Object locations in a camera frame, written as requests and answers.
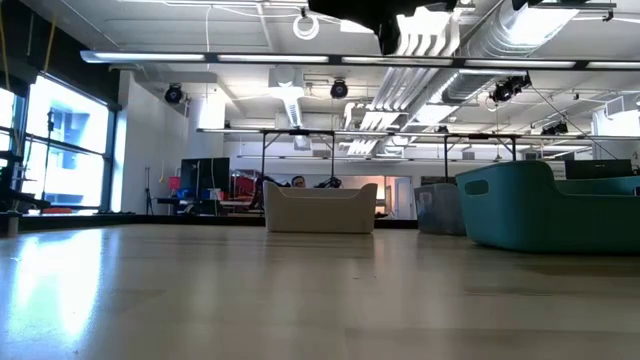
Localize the black tripod stand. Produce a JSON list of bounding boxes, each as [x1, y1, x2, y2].
[[143, 166, 155, 216]]

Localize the white cable coil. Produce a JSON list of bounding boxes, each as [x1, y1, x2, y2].
[[292, 13, 321, 42]]

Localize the grey translucent plastic bin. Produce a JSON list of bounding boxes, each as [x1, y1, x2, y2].
[[413, 182, 469, 237]]

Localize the black background table frame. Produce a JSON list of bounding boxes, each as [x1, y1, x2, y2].
[[442, 132, 518, 184], [259, 128, 337, 190]]

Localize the white plastic bin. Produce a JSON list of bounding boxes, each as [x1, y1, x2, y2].
[[263, 181, 379, 235]]

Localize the dark background desk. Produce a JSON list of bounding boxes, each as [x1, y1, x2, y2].
[[157, 197, 266, 216]]

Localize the white ceiling duct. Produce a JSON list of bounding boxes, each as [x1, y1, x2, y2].
[[267, 64, 307, 129]]

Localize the teal plastic bin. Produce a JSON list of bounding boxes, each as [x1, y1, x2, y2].
[[455, 159, 640, 257]]

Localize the black computer monitor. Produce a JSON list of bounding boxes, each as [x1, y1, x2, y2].
[[180, 157, 233, 202], [564, 158, 635, 181]]

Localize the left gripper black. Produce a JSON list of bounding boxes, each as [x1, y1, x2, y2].
[[306, 0, 457, 56]]

